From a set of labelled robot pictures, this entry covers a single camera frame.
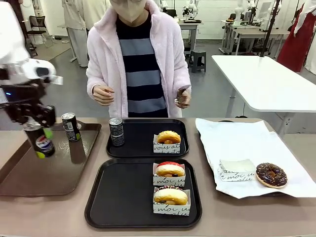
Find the chocolate topped donut in wrapper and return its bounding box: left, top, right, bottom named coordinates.
left=153, top=186, right=191, bottom=215

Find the person in pink fleece jacket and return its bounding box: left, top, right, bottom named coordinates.
left=85, top=0, right=192, bottom=119

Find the red apron on mannequin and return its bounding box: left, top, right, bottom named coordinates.
left=276, top=2, right=313, bottom=73

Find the background person in white clothes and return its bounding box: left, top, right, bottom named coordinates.
left=61, top=0, right=89, bottom=68

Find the person's left hand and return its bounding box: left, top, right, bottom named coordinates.
left=174, top=86, right=192, bottom=109

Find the chocolate sprinkled cream donut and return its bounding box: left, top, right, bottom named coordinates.
left=153, top=185, right=189, bottom=205

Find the yellow glazed donut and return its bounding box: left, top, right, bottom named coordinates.
left=157, top=130, right=181, bottom=145

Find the red glazed donut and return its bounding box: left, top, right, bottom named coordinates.
left=155, top=161, right=185, bottom=177

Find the black pole stand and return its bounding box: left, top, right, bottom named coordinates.
left=259, top=0, right=282, bottom=58

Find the black office chair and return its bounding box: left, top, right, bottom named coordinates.
left=26, top=15, right=54, bottom=48

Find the person's right forearm pink sleeve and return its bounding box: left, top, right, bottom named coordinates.
left=85, top=56, right=112, bottom=99

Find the beige face mask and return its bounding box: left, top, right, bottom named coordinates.
left=110, top=0, right=146, bottom=25

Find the white paper sheet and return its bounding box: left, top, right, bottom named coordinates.
left=195, top=118, right=316, bottom=199

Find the person's left forearm pink sleeve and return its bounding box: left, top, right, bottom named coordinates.
left=167, top=56, right=192, bottom=91

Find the black tray holding two donuts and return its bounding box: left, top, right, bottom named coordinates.
left=84, top=158, right=203, bottom=229

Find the empty white printed paper box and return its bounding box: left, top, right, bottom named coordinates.
left=217, top=159, right=256, bottom=182

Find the white background workbench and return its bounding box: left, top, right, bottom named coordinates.
left=221, top=23, right=291, bottom=55

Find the grey background workbench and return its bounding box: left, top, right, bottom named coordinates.
left=177, top=21, right=201, bottom=55

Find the pink frosted donut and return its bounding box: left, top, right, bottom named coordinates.
left=152, top=162, right=186, bottom=186

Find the black Pepsi lime can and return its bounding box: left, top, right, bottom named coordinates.
left=109, top=118, right=124, bottom=148
left=24, top=123, right=55, bottom=158
left=61, top=113, right=79, bottom=143

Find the person's right hand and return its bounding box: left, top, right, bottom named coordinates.
left=92, top=85, right=116, bottom=107

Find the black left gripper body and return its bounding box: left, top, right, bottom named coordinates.
left=0, top=82, right=47, bottom=110

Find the chocolate ring donut with nuts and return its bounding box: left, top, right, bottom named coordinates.
left=255, top=162, right=288, bottom=189

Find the brown plastic tray with handles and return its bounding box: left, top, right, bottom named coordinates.
left=0, top=122, right=102, bottom=197

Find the black tray holding single donut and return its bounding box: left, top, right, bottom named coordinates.
left=105, top=118, right=190, bottom=158

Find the white table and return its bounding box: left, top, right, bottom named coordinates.
left=211, top=54, right=316, bottom=118

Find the grey plastic stool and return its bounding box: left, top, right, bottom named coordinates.
left=189, top=49, right=207, bottom=74

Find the plain glazed donut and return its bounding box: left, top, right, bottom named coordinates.
left=153, top=134, right=181, bottom=154

